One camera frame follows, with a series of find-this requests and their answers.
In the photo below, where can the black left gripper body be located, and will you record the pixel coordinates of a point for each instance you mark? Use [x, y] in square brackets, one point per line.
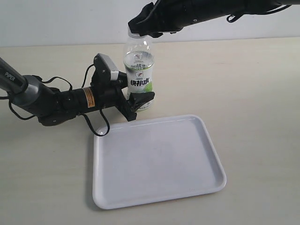
[111, 95]

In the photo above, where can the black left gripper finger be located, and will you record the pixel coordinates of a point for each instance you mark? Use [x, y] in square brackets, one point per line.
[122, 81]
[137, 100]

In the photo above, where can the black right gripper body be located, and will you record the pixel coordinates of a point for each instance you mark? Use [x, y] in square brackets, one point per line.
[172, 15]

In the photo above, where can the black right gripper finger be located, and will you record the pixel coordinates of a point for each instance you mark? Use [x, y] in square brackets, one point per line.
[149, 22]

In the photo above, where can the clear plastic drink bottle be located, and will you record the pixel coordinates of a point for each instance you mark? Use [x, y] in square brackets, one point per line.
[138, 59]

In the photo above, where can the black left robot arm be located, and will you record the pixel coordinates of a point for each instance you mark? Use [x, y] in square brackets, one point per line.
[52, 106]

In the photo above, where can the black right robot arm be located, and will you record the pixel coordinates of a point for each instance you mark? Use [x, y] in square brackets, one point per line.
[234, 9]

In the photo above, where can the white plastic tray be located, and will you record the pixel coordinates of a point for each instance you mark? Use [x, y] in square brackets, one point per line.
[155, 160]

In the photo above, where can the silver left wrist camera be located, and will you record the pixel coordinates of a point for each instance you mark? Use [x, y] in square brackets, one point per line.
[105, 69]

